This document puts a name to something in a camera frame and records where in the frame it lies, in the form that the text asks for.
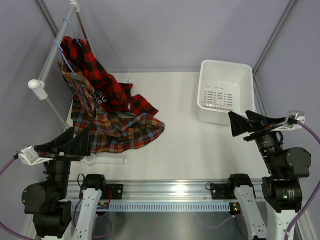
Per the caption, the white slotted cable duct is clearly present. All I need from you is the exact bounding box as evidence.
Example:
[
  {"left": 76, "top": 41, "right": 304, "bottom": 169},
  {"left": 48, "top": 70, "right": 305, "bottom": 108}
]
[{"left": 71, "top": 201, "right": 232, "bottom": 213}]

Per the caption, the aluminium mounting rail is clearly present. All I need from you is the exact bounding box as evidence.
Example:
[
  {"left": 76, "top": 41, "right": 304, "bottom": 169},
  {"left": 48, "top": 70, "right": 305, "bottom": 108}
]
[{"left": 67, "top": 178, "right": 266, "bottom": 201}]

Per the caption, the white clothes rack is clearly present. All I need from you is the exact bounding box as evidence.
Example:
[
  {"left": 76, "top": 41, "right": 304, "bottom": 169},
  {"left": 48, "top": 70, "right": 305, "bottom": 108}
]
[{"left": 27, "top": 0, "right": 128, "bottom": 166}]

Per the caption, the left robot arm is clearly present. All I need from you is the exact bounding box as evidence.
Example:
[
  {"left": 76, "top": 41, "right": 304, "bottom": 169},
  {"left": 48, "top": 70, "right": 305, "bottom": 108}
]
[{"left": 18, "top": 127, "right": 108, "bottom": 240}]

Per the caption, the light blue wire hanger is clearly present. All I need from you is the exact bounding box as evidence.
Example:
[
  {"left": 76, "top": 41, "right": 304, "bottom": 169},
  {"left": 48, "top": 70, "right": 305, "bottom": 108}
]
[{"left": 53, "top": 39, "right": 75, "bottom": 73}]

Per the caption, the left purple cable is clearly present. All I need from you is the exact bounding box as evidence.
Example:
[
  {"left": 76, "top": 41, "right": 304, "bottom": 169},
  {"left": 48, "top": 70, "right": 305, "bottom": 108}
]
[{"left": 0, "top": 156, "right": 21, "bottom": 240}]

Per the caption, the white plastic bin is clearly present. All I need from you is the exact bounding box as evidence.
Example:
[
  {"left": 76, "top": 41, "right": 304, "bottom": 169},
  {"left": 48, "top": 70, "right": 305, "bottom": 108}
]
[{"left": 196, "top": 59, "right": 256, "bottom": 126}]

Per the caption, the purple cable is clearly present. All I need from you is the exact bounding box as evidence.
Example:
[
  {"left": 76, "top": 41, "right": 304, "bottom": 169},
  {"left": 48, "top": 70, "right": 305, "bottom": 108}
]
[
  {"left": 286, "top": 119, "right": 320, "bottom": 240},
  {"left": 0, "top": 156, "right": 21, "bottom": 240}
]

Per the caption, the brown plaid shirt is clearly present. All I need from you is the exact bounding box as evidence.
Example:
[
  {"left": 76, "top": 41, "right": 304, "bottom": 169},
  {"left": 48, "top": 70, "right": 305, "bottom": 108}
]
[{"left": 57, "top": 60, "right": 165, "bottom": 154}]

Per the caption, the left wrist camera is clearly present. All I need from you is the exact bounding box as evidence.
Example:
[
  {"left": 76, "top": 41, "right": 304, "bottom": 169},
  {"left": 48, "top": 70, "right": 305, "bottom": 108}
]
[{"left": 17, "top": 145, "right": 40, "bottom": 166}]

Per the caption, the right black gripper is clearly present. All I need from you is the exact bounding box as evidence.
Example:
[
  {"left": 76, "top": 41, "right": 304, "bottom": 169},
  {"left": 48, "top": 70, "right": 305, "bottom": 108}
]
[{"left": 229, "top": 109, "right": 288, "bottom": 174}]

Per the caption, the blue hanger with red shirt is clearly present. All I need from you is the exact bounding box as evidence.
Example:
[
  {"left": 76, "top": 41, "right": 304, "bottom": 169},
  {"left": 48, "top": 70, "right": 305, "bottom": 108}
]
[{"left": 63, "top": 17, "right": 82, "bottom": 47}]

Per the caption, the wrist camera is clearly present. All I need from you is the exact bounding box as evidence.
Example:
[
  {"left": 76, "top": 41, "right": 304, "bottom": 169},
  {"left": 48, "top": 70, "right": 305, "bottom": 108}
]
[
  {"left": 17, "top": 145, "right": 40, "bottom": 166},
  {"left": 272, "top": 110, "right": 306, "bottom": 132}
]

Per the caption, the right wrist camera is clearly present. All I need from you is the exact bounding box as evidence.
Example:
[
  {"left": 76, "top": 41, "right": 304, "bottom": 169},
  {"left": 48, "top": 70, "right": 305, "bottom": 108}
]
[{"left": 272, "top": 110, "right": 306, "bottom": 132}]

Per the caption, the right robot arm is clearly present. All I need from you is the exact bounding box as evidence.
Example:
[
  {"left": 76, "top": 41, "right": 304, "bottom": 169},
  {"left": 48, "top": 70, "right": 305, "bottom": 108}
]
[{"left": 226, "top": 110, "right": 311, "bottom": 240}]

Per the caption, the red black plaid shirt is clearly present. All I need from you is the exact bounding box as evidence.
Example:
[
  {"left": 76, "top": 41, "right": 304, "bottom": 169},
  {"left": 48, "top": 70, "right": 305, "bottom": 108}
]
[{"left": 60, "top": 36, "right": 159, "bottom": 116}]

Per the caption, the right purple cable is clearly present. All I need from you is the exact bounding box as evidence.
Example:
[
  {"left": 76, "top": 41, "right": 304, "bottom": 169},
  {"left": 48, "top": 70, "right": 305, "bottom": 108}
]
[{"left": 286, "top": 119, "right": 320, "bottom": 240}]

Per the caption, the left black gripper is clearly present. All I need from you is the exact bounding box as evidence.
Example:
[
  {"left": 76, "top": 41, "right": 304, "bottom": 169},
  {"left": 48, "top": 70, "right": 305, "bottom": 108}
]
[{"left": 34, "top": 126, "right": 91, "bottom": 201}]

